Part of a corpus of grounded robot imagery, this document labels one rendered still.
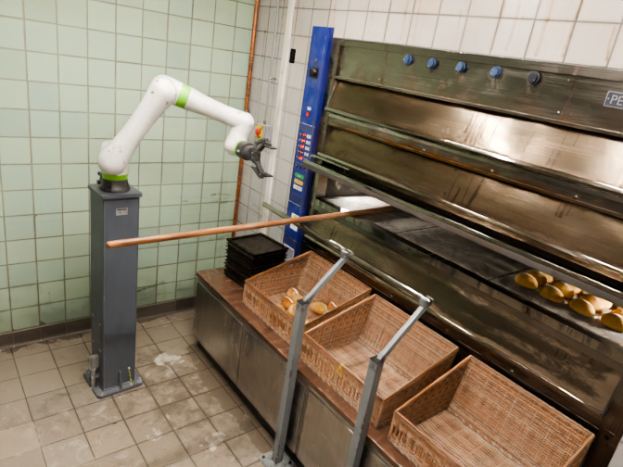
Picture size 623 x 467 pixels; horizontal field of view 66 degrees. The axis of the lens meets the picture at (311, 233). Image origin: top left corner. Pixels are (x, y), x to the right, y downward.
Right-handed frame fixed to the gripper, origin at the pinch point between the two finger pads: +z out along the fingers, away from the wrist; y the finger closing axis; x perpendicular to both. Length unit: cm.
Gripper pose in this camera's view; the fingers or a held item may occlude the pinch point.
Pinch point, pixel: (271, 162)
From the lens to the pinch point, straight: 234.3
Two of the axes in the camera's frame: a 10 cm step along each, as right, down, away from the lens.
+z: 6.2, 3.6, -7.0
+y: -1.5, 9.3, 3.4
